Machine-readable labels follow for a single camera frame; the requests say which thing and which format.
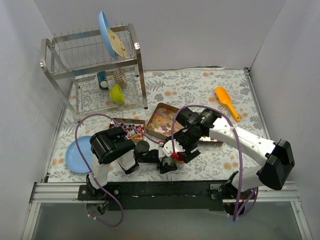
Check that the steel dish rack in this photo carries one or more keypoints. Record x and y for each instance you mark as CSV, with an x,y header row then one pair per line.
x,y
71,62

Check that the cream floral plate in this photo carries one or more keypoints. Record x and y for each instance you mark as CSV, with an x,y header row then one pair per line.
x,y
117,44

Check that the yellow plastic scoop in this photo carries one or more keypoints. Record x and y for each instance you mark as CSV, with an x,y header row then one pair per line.
x,y
225,100

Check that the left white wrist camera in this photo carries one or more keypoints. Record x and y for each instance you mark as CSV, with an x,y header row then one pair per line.
x,y
161,153

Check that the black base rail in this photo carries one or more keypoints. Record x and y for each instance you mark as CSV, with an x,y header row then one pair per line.
x,y
170,195

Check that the blue plate on table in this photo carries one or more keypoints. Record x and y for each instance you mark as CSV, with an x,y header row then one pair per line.
x,y
74,160

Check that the clear glass jar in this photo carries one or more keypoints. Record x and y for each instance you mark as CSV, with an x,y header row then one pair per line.
x,y
178,164

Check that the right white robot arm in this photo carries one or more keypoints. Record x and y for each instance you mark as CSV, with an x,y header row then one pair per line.
x,y
275,159

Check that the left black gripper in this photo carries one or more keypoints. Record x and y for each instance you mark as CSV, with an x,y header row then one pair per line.
x,y
164,167

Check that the tin of pastel gummies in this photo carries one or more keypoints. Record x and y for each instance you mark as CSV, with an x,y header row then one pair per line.
x,y
160,122

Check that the floral table mat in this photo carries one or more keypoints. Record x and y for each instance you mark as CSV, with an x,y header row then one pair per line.
x,y
177,89

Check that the red jar lid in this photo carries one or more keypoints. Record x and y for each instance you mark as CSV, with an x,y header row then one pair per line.
x,y
179,157

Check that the green bowl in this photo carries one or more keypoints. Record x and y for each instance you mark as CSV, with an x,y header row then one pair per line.
x,y
116,94

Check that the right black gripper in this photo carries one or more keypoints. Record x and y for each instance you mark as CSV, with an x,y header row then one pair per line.
x,y
188,149

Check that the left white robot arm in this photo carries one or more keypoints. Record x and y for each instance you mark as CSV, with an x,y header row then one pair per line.
x,y
112,145

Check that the blue plate in rack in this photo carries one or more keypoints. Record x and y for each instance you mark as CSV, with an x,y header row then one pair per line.
x,y
103,28

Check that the tin of lollipops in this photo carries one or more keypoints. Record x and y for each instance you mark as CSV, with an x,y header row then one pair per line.
x,y
133,128

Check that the tin of star candies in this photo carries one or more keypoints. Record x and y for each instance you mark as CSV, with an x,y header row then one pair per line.
x,y
210,141

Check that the blue white mug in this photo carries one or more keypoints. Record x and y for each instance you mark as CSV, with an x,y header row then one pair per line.
x,y
101,80

